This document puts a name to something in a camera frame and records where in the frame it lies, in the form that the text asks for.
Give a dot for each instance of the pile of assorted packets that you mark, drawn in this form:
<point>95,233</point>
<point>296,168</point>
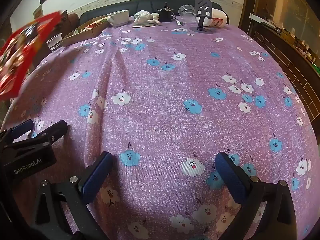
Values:
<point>90,26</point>

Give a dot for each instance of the clear plastic cup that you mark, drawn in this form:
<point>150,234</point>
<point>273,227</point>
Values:
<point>55,43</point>

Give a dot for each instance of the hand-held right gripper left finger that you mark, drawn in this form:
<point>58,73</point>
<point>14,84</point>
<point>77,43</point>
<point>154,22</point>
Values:
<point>97,177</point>

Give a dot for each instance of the black device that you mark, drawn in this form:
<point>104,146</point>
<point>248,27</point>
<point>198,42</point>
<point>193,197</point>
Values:
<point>165,13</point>

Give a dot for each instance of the brown cardboard box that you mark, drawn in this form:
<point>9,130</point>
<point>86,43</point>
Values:
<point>85,33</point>

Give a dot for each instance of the black leather sofa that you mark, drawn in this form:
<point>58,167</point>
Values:
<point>147,5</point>

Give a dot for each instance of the red box with white inside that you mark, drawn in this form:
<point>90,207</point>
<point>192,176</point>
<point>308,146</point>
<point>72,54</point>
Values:
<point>22,50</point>

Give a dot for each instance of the thin notebook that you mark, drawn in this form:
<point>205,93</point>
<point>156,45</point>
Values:
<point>143,26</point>

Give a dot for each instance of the golden wall plaque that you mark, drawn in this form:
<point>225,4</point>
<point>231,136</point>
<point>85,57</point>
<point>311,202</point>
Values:
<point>37,11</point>

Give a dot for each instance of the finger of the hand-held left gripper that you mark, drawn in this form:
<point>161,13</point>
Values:
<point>55,130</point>
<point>22,128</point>

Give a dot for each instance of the brown armchair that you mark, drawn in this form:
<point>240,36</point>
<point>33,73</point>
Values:
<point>72,20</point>

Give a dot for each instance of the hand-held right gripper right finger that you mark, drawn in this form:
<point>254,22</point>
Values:
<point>230,177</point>

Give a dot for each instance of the dark wooden cabinet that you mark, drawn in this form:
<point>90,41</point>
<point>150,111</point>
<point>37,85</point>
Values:
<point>287,30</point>

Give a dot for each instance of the clear glass bowl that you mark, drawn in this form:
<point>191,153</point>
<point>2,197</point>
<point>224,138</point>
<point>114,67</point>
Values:
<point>187,11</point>

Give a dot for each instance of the brown patterned cloth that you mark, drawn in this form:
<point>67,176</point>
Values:
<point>65,14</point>

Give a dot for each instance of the grey phone stand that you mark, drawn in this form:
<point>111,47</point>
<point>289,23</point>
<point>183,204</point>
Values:
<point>201,29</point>

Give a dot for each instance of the purple floral tablecloth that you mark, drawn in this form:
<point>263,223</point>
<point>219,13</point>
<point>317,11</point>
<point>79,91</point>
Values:
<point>162,92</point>

